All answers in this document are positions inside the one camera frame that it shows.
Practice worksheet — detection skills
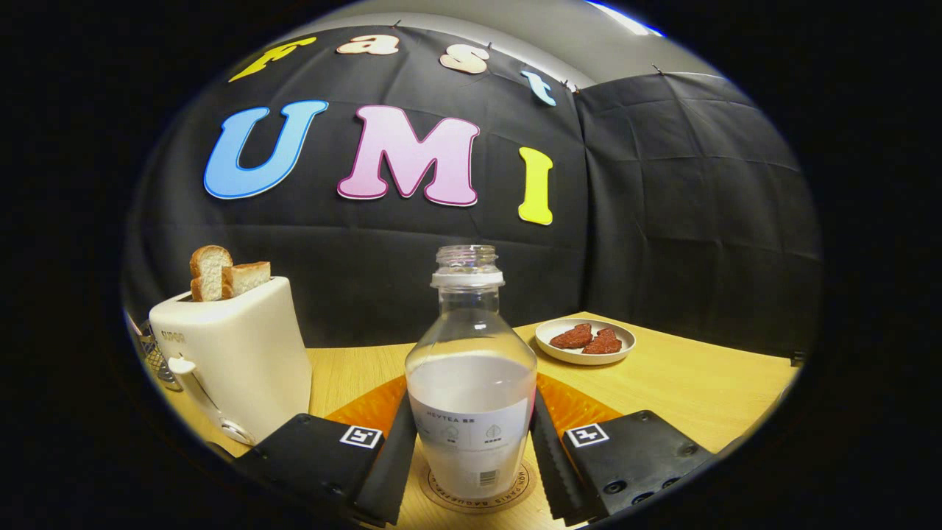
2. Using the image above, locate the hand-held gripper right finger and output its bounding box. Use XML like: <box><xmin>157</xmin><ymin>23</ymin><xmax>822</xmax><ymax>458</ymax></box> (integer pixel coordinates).
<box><xmin>530</xmin><ymin>372</ymin><xmax>716</xmax><ymax>527</ymax></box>

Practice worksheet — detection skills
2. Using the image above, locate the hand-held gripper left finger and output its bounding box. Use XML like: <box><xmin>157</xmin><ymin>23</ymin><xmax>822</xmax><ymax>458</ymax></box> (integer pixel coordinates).
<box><xmin>234</xmin><ymin>375</ymin><xmax>419</xmax><ymax>527</ymax></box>

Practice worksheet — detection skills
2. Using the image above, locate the round brown coaster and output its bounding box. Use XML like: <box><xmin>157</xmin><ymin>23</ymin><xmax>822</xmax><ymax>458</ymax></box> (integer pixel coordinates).
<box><xmin>419</xmin><ymin>460</ymin><xmax>532</xmax><ymax>515</ymax></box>

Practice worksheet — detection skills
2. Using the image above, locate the clear juice bottle white label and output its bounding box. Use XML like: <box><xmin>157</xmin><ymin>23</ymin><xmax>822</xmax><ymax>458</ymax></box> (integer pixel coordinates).
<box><xmin>405</xmin><ymin>245</ymin><xmax>538</xmax><ymax>500</ymax></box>

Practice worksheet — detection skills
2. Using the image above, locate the round white plate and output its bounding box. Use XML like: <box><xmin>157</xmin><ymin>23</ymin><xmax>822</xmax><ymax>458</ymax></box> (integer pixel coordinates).
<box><xmin>535</xmin><ymin>318</ymin><xmax>637</xmax><ymax>366</ymax></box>

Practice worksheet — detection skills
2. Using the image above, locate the reddish brown meat piece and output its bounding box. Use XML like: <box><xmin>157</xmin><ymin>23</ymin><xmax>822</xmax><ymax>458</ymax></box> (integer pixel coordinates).
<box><xmin>581</xmin><ymin>328</ymin><xmax>623</xmax><ymax>355</ymax></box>
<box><xmin>550</xmin><ymin>323</ymin><xmax>594</xmax><ymax>350</ymax></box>

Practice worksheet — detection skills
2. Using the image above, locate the wooden table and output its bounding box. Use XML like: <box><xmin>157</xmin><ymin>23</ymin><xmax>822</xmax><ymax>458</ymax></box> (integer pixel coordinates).
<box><xmin>158</xmin><ymin>311</ymin><xmax>799</xmax><ymax>530</ymax></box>

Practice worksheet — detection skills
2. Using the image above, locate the white toaster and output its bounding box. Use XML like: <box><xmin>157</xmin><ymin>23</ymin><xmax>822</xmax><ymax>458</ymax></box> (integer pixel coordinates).
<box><xmin>149</xmin><ymin>276</ymin><xmax>313</xmax><ymax>448</ymax></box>

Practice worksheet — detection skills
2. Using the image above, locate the square bread slice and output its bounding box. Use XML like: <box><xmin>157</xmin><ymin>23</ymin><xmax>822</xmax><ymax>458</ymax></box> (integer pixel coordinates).
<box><xmin>222</xmin><ymin>261</ymin><xmax>272</xmax><ymax>299</ymax></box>

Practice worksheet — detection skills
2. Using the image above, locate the rounded bread slice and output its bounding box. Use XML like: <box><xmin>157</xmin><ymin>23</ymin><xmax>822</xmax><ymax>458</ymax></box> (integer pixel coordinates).
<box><xmin>189</xmin><ymin>245</ymin><xmax>233</xmax><ymax>303</ymax></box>

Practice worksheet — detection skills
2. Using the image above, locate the metal wire basket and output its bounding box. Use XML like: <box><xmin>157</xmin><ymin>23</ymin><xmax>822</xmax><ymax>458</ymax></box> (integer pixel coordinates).
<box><xmin>136</xmin><ymin>317</ymin><xmax>183</xmax><ymax>391</ymax></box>

